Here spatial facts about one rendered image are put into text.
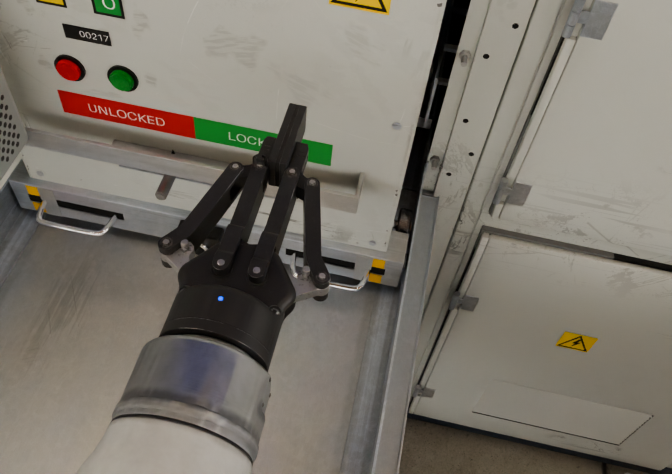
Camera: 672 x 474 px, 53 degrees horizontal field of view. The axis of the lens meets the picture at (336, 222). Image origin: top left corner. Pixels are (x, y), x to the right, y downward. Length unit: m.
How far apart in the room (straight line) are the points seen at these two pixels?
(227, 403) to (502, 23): 0.59
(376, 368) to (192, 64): 0.44
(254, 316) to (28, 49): 0.48
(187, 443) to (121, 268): 0.61
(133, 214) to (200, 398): 0.57
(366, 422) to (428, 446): 0.93
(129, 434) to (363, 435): 0.48
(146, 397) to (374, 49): 0.39
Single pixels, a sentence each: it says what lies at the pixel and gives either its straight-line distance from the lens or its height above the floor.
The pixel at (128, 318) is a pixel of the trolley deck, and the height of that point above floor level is 0.85.
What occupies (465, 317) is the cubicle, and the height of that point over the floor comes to 0.55.
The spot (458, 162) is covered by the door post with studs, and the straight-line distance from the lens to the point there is 1.01.
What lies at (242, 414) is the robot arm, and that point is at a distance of 0.42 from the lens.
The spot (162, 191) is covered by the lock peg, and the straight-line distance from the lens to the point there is 0.82.
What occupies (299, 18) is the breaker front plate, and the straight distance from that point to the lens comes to 0.66.
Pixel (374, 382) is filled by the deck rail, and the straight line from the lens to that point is 0.88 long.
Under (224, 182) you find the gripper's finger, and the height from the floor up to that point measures 1.24.
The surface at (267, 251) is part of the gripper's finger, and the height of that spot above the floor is 1.25.
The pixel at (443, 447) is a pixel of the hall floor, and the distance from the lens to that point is 1.79.
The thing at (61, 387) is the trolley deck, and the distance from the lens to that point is 0.91.
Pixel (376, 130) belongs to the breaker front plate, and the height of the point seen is 1.14.
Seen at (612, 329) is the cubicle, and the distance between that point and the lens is 1.31.
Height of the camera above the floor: 1.65
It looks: 52 degrees down
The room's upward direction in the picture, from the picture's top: 7 degrees clockwise
